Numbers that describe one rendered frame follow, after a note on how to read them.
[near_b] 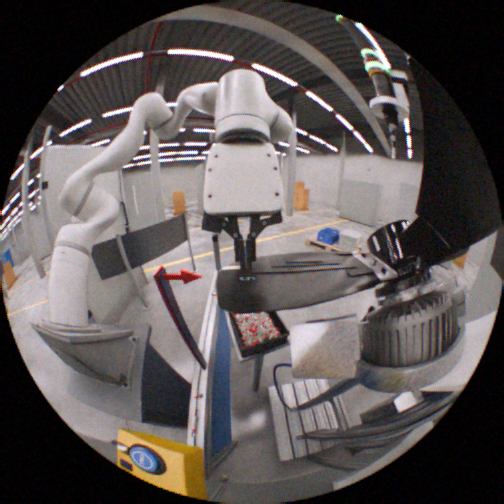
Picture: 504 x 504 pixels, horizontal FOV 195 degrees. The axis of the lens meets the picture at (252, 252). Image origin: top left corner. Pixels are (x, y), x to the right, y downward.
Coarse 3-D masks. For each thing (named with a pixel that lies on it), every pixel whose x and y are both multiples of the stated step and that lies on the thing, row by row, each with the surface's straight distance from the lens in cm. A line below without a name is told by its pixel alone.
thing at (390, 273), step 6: (366, 252) 34; (360, 258) 31; (366, 258) 32; (366, 264) 29; (378, 264) 31; (384, 264) 32; (378, 270) 29; (390, 270) 31; (378, 276) 27; (384, 276) 28; (390, 276) 28; (396, 276) 30
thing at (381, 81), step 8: (376, 72) 35; (376, 80) 34; (384, 80) 34; (376, 88) 34; (384, 88) 33; (392, 88) 34; (392, 96) 33; (384, 112) 31; (392, 112) 31; (392, 120) 30
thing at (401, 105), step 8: (392, 72) 36; (400, 72) 37; (392, 80) 34; (400, 80) 34; (400, 88) 34; (408, 88) 38; (384, 96) 30; (400, 96) 32; (376, 104) 30; (384, 104) 30; (392, 104) 30; (400, 104) 30; (408, 104) 32; (376, 112) 33; (400, 112) 32; (408, 112) 32; (400, 120) 34
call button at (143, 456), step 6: (132, 450) 27; (138, 450) 26; (144, 450) 26; (132, 456) 27; (138, 456) 26; (144, 456) 26; (150, 456) 25; (138, 462) 27; (144, 462) 26; (150, 462) 26; (156, 462) 25; (144, 468) 27; (150, 468) 26; (156, 468) 26
